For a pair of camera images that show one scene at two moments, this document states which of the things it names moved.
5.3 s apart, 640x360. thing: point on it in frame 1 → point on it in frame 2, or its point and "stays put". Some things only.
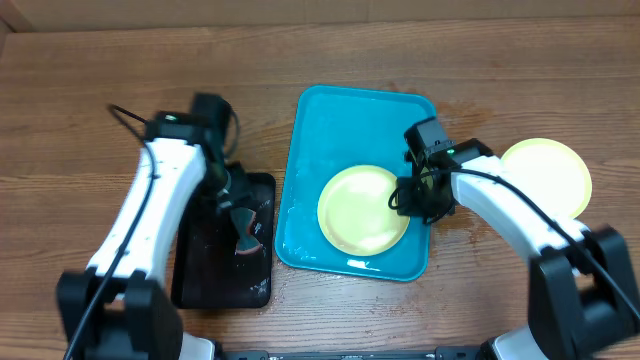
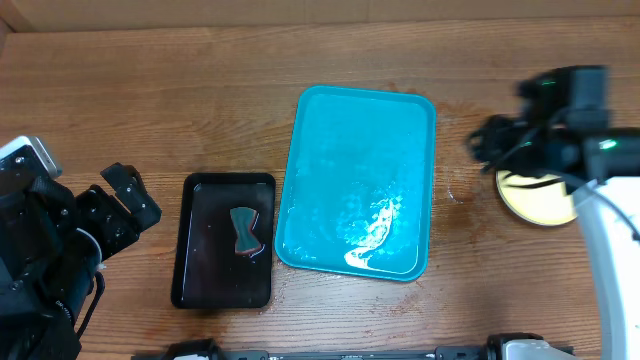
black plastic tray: [206, 271] stays put
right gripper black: [409, 207] → [497, 134]
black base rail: [440, 353] stays put
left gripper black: [241, 192] → [97, 207]
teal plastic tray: [335, 129] stays put
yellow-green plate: [354, 211] → [540, 201]
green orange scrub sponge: [243, 219] stays put
